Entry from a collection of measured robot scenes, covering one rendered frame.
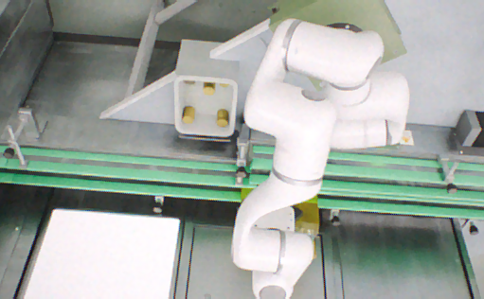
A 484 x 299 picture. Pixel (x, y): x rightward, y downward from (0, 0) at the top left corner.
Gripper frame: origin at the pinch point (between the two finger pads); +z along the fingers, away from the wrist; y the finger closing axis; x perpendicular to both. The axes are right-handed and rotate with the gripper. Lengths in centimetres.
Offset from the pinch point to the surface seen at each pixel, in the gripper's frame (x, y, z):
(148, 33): 0, -44, 92
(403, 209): -26, 47, 30
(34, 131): -12, -69, 36
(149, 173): -18.9, -32.8, 29.2
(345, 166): -9.5, 24.0, 27.8
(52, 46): -17, -90, 111
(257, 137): -6.0, -1.9, 33.6
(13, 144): -9, -70, 24
